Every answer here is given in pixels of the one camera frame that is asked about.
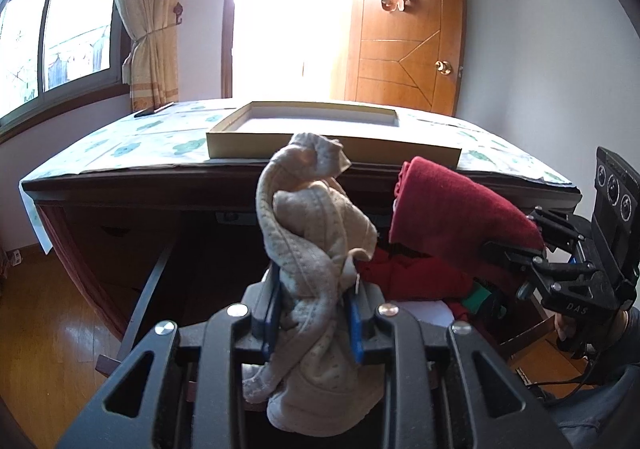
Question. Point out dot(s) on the dark wooden drawer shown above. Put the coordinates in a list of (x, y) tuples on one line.
[(145, 299)]

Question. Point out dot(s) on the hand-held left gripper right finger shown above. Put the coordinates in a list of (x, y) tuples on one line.
[(356, 329)]

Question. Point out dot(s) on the red knitted sock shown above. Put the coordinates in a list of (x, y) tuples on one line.
[(415, 274)]

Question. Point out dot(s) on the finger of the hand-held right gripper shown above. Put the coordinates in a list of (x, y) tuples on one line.
[(550, 224), (515, 256)]

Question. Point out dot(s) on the dark red cloth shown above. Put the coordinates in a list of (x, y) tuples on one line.
[(450, 199)]

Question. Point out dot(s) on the beige patterned curtain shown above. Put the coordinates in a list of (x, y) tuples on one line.
[(150, 29)]

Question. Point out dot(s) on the green cloth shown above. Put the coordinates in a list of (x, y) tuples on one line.
[(475, 299)]

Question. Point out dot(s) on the dark wooden desk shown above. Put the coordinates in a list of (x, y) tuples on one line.
[(125, 189)]

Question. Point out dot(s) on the dark brown door frame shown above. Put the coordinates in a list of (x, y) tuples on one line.
[(227, 29)]

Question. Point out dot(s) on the person's dark grey clothing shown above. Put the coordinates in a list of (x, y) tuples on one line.
[(600, 414)]

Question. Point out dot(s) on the black phone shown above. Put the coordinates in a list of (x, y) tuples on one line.
[(152, 110)]

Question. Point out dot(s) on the dark-framed window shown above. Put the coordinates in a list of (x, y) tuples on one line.
[(75, 29)]

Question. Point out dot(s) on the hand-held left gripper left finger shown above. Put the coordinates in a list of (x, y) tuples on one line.
[(271, 324)]

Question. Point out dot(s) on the brass door knob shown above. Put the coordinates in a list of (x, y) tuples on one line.
[(442, 67)]

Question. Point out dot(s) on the curtain tieback hook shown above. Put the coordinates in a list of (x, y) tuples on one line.
[(177, 9)]

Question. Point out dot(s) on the wooden door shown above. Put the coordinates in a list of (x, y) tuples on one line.
[(400, 69)]

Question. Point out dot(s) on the shallow cardboard box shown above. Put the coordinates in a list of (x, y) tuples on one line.
[(320, 121)]

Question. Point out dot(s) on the beige underwear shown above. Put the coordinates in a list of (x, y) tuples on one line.
[(310, 229)]

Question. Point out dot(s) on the person's right hand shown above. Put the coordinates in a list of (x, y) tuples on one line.
[(564, 329)]

